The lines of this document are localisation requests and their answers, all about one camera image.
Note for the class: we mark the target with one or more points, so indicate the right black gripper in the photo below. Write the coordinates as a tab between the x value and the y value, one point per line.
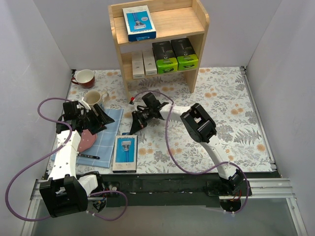
139	120

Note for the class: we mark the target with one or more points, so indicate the aluminium rail frame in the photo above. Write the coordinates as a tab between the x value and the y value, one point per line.
271	210

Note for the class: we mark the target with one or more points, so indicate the blue checked cloth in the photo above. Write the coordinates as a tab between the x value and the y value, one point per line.
103	147

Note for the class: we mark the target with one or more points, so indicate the white Harry's razor box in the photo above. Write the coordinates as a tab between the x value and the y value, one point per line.
149	62

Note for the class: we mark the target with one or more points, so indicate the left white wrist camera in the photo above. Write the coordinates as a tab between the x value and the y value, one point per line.
83	104

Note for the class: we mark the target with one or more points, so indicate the long white Harry's box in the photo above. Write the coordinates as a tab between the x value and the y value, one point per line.
137	65

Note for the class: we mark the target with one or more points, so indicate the floral patterned tablecloth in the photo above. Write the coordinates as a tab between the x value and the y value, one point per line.
224	96

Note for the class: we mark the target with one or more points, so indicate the knife with wooden handle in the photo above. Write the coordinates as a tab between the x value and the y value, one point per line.
89	156

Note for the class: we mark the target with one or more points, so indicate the green black Gillette razor box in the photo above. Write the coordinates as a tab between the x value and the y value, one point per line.
165	58
185	54

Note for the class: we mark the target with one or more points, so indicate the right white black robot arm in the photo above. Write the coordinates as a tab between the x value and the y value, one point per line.
200	127

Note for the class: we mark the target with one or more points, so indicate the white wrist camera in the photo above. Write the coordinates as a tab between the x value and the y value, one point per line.
132	103
83	104

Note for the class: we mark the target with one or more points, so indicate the cream ceramic mug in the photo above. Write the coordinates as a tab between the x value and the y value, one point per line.
95	97

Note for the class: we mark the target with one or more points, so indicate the red ceramic mug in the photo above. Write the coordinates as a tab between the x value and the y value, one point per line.
85	78

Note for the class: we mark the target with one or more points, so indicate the blue Harry's razor pack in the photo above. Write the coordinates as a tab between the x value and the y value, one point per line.
139	23
125	154

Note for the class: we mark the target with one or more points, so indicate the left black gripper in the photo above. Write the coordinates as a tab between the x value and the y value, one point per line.
92	117

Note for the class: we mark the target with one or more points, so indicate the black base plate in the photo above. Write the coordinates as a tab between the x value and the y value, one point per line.
145	190

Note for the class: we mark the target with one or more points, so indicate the pink dotted plate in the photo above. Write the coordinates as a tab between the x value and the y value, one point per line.
87	140

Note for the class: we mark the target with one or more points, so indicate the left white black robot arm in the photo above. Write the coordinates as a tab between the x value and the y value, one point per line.
64	193

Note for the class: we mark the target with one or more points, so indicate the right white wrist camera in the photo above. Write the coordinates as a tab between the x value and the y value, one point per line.
132	103

